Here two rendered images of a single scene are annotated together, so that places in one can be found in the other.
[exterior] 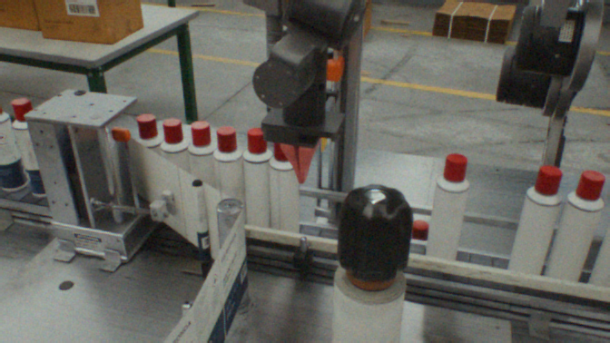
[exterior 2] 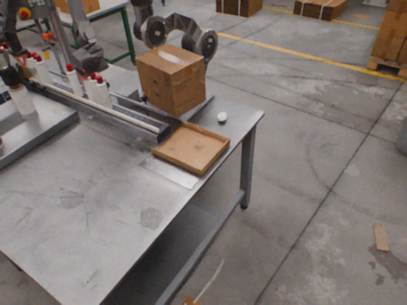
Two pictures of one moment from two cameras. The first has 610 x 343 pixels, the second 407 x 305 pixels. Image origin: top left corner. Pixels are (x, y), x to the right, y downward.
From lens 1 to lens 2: 1.65 m
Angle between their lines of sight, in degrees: 21
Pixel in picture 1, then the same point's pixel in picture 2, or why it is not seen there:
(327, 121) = (20, 50)
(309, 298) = (39, 99)
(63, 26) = (65, 7)
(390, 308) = (14, 93)
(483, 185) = (131, 80)
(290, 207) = (44, 75)
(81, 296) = not seen: outside the picture
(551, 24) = (138, 25)
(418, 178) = (115, 75)
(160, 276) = not seen: hidden behind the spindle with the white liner
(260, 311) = not seen: hidden behind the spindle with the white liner
